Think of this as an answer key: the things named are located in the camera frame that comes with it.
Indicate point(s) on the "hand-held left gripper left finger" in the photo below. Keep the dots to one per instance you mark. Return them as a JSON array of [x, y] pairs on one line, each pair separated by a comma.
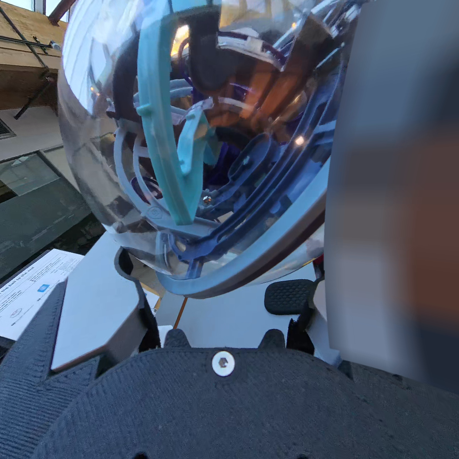
[[96, 312]]

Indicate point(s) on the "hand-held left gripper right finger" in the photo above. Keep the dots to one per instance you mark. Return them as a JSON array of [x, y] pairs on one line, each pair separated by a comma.
[[319, 330]]

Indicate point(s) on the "clear plastic maze ball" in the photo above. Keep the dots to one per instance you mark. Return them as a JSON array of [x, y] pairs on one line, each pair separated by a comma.
[[215, 143]]

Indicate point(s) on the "black wrist rest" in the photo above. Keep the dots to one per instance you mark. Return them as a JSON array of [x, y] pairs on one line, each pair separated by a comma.
[[287, 297]]

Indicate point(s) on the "printed instruction sheet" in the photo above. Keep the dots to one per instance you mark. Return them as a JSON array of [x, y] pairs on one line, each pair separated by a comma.
[[32, 294]]

